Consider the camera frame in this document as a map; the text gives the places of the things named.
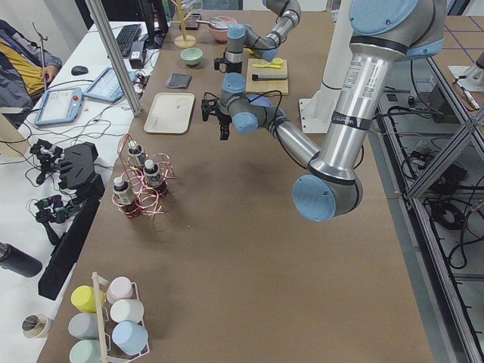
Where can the left rear drink bottle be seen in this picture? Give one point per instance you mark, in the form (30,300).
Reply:
(154,178)

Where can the grey folded cloth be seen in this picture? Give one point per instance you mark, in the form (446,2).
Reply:
(178,81)

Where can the near teach pendant tablet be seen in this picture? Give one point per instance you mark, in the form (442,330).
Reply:
(59,107)

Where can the upper lemon half slice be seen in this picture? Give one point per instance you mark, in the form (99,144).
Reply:
(277,61)

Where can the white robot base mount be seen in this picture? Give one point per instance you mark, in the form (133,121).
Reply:
(316,112)

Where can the grey cup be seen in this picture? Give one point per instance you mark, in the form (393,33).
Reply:
(84,326)

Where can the aluminium frame post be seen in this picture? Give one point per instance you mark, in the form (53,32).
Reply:
(102,23)

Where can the steel ice scoop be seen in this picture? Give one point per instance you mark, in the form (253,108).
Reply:
(216,23)

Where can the black keyboard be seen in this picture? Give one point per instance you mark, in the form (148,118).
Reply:
(127,35)

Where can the tape roll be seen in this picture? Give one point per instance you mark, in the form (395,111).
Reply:
(36,326)

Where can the mint cup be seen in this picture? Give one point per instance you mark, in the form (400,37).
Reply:
(85,351)

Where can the white cup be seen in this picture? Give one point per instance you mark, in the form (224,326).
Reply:
(127,310)

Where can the light blue cup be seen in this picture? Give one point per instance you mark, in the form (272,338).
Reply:
(131,338)

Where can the blue round plate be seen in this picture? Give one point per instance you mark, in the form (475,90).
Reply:
(259,102)

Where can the mint green bowl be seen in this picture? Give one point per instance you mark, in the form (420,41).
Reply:
(192,56)

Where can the pink ice bowl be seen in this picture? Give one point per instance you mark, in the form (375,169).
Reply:
(221,34)

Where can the pink cup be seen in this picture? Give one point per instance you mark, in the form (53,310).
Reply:
(119,288)

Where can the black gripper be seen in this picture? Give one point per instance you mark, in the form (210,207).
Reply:
(223,116)
(235,67)

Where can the copper wire bottle rack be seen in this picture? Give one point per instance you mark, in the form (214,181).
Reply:
(148,199)

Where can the black flask bottle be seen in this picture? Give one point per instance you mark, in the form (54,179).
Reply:
(17,261)

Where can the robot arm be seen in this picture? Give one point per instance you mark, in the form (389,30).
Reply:
(241,36)
(383,33)

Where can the yellow cup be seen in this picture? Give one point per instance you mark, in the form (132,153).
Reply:
(83,298)

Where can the drink bottle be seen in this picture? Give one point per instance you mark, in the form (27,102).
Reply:
(137,154)
(125,197)
(154,178)

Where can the teach pendant tablet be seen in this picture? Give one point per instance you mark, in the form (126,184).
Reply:
(59,107)
(105,87)

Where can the yellow plastic knife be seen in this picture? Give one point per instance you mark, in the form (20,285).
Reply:
(268,65)

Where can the front drink bottle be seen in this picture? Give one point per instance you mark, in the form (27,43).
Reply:
(125,197)

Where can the far teach pendant tablet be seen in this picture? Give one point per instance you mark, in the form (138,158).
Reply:
(105,87)

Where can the right rear drink bottle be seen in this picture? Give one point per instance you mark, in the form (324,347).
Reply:
(137,154)

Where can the white wire cup rack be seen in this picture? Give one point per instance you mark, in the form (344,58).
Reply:
(110,352)

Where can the steel muddler black tip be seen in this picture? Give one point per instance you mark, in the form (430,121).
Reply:
(268,77)

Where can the black computer mouse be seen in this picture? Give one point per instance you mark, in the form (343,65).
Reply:
(79,70)

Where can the cream rabbit tray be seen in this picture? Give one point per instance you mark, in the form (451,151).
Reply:
(170,113)

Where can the bamboo cutting board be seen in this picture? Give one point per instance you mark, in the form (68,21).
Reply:
(266,86)

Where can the dark tray box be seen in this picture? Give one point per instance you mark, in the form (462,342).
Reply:
(191,22)

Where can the wooden mug tree stand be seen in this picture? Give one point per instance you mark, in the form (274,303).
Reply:
(184,40)

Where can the seated person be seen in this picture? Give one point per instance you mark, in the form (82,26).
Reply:
(25,71)

